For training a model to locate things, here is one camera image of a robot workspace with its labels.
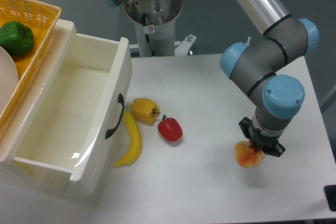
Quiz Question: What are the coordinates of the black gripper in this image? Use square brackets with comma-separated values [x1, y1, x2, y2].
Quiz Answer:
[238, 116, 286, 157]

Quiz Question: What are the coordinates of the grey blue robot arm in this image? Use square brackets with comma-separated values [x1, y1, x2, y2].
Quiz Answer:
[105, 0, 319, 157]

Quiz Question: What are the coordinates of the white open upper drawer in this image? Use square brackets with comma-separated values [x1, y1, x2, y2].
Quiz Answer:
[13, 34, 132, 186]

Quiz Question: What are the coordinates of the black object at table edge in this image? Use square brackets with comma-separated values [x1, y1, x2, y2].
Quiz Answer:
[324, 185, 336, 212]

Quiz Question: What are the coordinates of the red bell pepper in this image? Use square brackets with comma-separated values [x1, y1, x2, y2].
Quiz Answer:
[157, 115, 183, 142]

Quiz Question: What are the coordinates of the yellow bell pepper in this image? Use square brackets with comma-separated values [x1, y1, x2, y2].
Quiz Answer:
[131, 98, 160, 125]

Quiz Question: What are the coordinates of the yellow banana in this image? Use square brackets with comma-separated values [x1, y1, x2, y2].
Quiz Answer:
[114, 110, 143, 167]

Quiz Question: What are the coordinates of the yellow woven basket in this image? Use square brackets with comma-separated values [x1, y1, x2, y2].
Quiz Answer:
[0, 0, 62, 127]

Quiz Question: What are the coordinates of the white plate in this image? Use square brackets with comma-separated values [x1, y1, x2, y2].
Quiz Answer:
[0, 47, 18, 112]

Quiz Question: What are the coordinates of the green bell pepper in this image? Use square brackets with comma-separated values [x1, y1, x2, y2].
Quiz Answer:
[1, 21, 34, 57]

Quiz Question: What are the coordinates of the metal bracket behind table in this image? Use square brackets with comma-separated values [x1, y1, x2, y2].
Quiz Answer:
[174, 34, 197, 56]

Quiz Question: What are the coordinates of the black cable on pedestal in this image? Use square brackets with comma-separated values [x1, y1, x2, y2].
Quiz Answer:
[142, 13, 157, 57]

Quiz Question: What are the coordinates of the black drawer handle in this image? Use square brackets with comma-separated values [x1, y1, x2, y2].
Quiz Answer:
[104, 93, 125, 140]

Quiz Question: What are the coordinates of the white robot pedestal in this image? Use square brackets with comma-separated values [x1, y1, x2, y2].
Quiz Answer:
[125, 0, 182, 57]

